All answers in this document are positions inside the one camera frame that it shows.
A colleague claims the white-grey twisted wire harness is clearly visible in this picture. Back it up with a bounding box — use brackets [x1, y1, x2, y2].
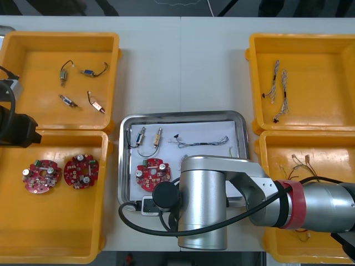
[261, 60, 280, 105]
[272, 69, 290, 124]

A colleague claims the solenoid with blue label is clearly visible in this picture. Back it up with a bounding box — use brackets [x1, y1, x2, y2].
[125, 126, 148, 149]
[58, 94, 80, 108]
[80, 62, 109, 78]

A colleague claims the grey metal solenoid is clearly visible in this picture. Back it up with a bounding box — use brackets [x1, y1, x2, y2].
[59, 60, 76, 87]

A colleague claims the red black green-yellow wire harness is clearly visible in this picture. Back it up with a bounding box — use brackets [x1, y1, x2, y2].
[295, 229, 312, 243]
[279, 154, 320, 181]

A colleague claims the steel tray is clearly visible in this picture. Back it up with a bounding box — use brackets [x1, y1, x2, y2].
[118, 110, 249, 213]

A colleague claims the round red circuit board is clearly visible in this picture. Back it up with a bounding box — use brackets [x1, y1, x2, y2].
[135, 157, 173, 192]
[22, 159, 62, 195]
[63, 154, 100, 190]

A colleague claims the blue-white twisted wire harness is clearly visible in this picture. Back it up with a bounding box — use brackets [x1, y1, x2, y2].
[168, 134, 230, 149]

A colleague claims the solenoid with white label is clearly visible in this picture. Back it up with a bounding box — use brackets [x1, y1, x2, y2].
[137, 127, 164, 157]
[87, 91, 107, 114]

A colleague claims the yellow-orange plastic bin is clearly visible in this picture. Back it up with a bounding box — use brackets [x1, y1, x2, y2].
[0, 30, 123, 131]
[254, 130, 355, 264]
[245, 33, 355, 136]
[0, 129, 114, 264]

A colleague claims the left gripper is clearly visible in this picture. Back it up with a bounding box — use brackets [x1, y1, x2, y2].
[12, 112, 42, 149]

